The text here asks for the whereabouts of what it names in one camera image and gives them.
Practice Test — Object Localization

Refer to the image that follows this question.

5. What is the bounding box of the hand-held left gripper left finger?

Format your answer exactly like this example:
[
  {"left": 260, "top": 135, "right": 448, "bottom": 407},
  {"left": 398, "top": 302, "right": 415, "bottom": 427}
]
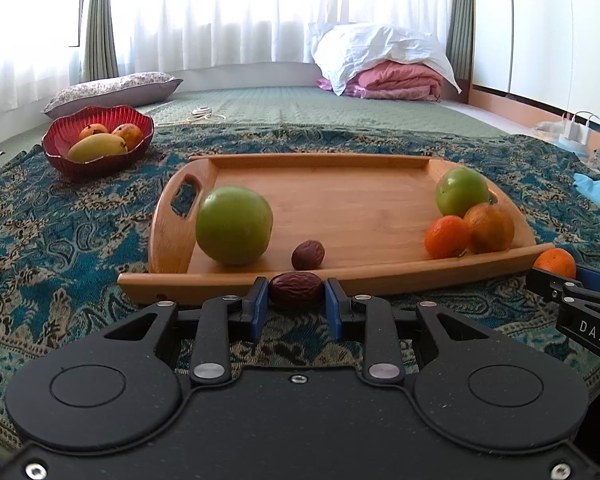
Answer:
[{"left": 102, "top": 277, "right": 271, "bottom": 387}]

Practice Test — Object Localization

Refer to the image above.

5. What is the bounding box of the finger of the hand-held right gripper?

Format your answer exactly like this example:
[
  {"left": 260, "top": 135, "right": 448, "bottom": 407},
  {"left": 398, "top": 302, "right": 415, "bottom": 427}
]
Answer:
[
  {"left": 577, "top": 266, "right": 600, "bottom": 297},
  {"left": 525, "top": 267, "right": 600, "bottom": 311}
]

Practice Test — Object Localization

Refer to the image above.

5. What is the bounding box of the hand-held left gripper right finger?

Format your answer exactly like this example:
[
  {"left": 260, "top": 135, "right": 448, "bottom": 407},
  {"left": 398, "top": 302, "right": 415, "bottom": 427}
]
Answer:
[{"left": 325, "top": 277, "right": 491, "bottom": 386}]

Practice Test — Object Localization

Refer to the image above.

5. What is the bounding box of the bright tangerine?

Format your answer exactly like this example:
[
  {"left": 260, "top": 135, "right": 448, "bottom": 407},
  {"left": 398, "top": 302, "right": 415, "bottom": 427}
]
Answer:
[
  {"left": 424, "top": 215, "right": 472, "bottom": 260},
  {"left": 532, "top": 248, "right": 577, "bottom": 279}
]

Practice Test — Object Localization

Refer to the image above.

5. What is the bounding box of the long red date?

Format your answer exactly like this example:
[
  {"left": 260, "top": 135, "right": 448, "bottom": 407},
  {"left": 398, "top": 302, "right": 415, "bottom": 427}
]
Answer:
[{"left": 268, "top": 271, "right": 326, "bottom": 309}]

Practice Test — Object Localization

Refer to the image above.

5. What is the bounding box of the round red date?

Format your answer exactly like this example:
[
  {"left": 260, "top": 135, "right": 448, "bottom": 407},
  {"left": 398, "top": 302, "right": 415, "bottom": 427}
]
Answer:
[{"left": 291, "top": 240, "right": 326, "bottom": 271}]

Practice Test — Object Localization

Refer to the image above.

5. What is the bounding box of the dull orange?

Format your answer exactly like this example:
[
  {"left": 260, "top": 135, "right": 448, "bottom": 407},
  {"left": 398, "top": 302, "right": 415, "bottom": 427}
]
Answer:
[{"left": 463, "top": 202, "right": 515, "bottom": 254}]

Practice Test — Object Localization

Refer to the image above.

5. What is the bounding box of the large green apple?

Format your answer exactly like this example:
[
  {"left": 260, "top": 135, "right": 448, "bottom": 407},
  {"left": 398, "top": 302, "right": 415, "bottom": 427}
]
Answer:
[{"left": 195, "top": 186, "right": 274, "bottom": 266}]

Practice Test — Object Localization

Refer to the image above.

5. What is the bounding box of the wooden serving tray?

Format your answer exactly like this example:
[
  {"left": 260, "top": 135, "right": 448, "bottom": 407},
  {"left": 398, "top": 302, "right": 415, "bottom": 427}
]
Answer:
[{"left": 117, "top": 154, "right": 556, "bottom": 307}]

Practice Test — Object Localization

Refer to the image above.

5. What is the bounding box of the small green apple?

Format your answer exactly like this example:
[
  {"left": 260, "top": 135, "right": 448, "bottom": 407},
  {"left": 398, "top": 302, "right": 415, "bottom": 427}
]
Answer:
[{"left": 435, "top": 167, "right": 491, "bottom": 219}]

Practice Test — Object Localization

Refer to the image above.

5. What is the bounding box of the clear plastic wrapper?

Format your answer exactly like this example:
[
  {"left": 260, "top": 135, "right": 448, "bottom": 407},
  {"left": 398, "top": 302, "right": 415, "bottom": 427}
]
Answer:
[{"left": 532, "top": 120, "right": 566, "bottom": 141}]

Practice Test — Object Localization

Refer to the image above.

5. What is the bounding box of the wooden baseboard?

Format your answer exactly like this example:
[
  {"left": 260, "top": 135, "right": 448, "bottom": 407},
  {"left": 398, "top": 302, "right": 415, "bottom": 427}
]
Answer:
[{"left": 467, "top": 85, "right": 600, "bottom": 142}]

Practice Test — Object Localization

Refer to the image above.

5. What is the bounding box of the teal paisley blanket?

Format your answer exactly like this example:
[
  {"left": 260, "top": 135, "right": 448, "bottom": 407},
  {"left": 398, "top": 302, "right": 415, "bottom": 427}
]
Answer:
[{"left": 0, "top": 122, "right": 600, "bottom": 453}]

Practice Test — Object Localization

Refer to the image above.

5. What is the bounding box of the green quilted mattress cover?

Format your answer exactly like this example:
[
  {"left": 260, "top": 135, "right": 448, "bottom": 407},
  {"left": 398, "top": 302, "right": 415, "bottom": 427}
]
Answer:
[{"left": 0, "top": 85, "right": 511, "bottom": 161}]

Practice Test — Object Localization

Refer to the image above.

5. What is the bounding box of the red glass bowl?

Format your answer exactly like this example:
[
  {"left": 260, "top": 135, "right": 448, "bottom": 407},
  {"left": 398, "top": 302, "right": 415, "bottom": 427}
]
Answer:
[{"left": 41, "top": 105, "right": 155, "bottom": 179}]

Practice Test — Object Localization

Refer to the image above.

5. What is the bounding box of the orange mango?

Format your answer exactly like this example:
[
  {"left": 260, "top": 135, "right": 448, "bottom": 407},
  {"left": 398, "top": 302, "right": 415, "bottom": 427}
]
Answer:
[
  {"left": 111, "top": 123, "right": 144, "bottom": 151},
  {"left": 78, "top": 123, "right": 110, "bottom": 141}
]

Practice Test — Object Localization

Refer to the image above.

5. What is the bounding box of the yellow mango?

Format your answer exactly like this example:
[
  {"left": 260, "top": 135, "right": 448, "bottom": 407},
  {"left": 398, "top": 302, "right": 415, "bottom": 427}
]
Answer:
[{"left": 67, "top": 133, "right": 129, "bottom": 163}]

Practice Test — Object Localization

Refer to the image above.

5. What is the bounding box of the folded pink blanket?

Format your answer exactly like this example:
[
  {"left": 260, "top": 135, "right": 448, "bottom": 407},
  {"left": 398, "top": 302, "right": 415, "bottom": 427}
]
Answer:
[{"left": 315, "top": 62, "right": 443, "bottom": 103}]

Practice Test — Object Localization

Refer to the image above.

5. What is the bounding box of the floral pillow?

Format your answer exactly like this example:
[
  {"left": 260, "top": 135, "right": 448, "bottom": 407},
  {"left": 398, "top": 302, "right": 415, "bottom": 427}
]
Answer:
[{"left": 41, "top": 72, "right": 184, "bottom": 120}]

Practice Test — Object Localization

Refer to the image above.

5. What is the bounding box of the white pillow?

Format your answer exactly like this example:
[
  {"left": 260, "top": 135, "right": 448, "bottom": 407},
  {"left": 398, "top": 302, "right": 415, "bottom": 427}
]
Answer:
[{"left": 311, "top": 23, "right": 462, "bottom": 97}]

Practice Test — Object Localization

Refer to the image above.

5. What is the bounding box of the green curtain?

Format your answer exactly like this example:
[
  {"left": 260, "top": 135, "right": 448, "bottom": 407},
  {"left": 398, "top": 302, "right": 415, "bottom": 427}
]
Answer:
[
  {"left": 446, "top": 0, "right": 476, "bottom": 81},
  {"left": 78, "top": 0, "right": 120, "bottom": 82}
]

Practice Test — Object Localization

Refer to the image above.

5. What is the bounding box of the white sheer curtain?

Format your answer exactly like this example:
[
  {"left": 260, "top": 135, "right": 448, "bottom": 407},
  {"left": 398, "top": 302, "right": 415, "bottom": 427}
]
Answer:
[{"left": 0, "top": 0, "right": 456, "bottom": 121}]

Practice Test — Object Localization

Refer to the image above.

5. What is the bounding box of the white charger with cables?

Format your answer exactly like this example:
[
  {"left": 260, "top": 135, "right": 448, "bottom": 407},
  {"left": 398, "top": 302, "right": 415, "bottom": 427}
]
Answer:
[{"left": 560, "top": 112, "right": 600, "bottom": 150}]

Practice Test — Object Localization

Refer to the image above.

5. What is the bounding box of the coiled white cable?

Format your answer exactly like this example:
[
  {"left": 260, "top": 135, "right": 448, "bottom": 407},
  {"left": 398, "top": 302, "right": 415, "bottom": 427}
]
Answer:
[{"left": 157, "top": 106, "right": 228, "bottom": 126}]

